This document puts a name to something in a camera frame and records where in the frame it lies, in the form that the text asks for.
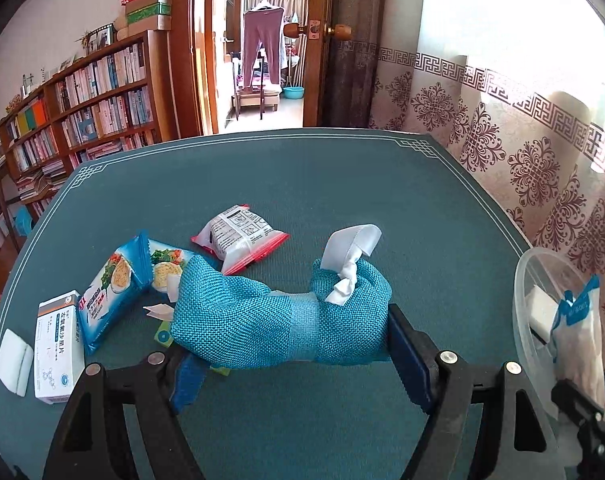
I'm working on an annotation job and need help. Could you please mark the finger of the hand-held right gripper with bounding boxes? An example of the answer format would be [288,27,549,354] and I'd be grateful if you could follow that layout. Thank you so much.
[551,379,605,425]

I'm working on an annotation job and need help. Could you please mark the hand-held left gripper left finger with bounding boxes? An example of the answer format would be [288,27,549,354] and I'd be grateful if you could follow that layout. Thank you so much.
[42,352,209,480]

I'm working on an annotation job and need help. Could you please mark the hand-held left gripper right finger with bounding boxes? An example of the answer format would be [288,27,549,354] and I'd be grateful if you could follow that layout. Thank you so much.
[387,302,558,480]

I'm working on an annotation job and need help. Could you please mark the small yellow green packet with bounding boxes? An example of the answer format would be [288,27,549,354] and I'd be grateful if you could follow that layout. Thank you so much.
[155,317,232,377]

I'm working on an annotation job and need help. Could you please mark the white blue tissue packet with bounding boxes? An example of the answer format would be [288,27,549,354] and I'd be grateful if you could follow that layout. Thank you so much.
[549,275,605,403]

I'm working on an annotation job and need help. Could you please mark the teal knit pouch white ribbon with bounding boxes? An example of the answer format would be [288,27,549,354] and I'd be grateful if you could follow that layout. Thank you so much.
[142,224,394,370]

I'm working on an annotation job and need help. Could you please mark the clear plastic container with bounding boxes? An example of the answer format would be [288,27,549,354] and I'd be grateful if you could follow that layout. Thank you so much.
[513,246,605,413]

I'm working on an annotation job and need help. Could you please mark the large blue cracker packet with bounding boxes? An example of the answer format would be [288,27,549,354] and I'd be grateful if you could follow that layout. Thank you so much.
[77,232,152,356]

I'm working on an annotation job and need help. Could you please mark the white orange medicine box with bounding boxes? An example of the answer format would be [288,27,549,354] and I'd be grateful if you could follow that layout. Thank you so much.
[34,290,86,405]

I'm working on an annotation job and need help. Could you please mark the small white pad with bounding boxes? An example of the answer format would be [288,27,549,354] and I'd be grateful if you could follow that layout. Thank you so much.
[0,329,35,397]

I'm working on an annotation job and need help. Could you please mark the plain white box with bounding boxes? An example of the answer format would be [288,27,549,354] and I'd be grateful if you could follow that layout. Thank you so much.
[525,285,567,347]

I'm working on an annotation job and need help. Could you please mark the small blue cracker packet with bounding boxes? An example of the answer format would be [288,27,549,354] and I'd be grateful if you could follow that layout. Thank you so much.
[146,239,199,295]

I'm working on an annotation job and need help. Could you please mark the red white snack packet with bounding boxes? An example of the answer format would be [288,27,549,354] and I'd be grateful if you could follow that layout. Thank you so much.
[190,204,289,275]

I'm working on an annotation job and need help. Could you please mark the patterned beige curtain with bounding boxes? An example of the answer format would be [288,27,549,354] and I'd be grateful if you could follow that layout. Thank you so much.
[367,0,605,313]

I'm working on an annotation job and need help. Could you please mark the wooden door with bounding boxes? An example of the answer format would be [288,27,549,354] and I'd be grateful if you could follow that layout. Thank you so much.
[302,0,384,129]

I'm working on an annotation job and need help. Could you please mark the wooden chair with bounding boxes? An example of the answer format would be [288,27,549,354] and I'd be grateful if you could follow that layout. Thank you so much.
[229,52,281,122]

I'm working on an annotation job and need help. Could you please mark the wooden bookshelf with books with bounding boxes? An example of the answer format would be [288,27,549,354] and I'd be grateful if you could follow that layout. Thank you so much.
[0,30,178,233]

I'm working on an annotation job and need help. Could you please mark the purple hanging pants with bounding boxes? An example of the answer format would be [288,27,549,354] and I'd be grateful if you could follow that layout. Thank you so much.
[239,6,286,92]

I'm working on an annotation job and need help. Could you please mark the brown cardboard box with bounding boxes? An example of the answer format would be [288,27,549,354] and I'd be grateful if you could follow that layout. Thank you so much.
[127,14,172,32]

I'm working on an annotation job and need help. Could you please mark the green cardboard box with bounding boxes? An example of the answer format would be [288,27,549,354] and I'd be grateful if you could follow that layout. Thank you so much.
[125,2,172,17]

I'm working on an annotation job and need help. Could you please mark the wooden door frame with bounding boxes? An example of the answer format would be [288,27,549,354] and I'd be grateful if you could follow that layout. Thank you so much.
[170,0,219,139]

